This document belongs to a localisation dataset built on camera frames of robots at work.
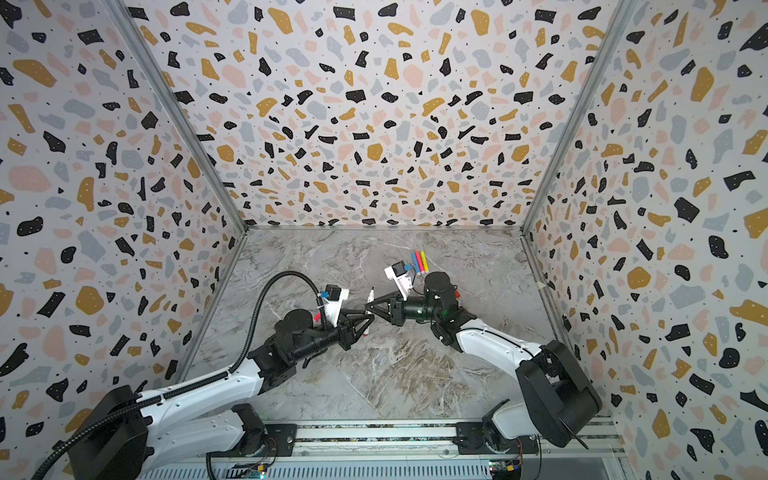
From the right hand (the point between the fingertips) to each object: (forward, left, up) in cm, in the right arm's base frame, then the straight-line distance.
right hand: (365, 305), depth 73 cm
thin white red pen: (+2, -1, +1) cm, 2 cm away
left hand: (-2, -2, -1) cm, 3 cm away
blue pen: (+34, -13, -24) cm, 44 cm away
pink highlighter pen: (+31, -15, -23) cm, 42 cm away
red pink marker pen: (-5, +10, +4) cm, 12 cm away
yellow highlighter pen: (+32, -17, -23) cm, 43 cm away
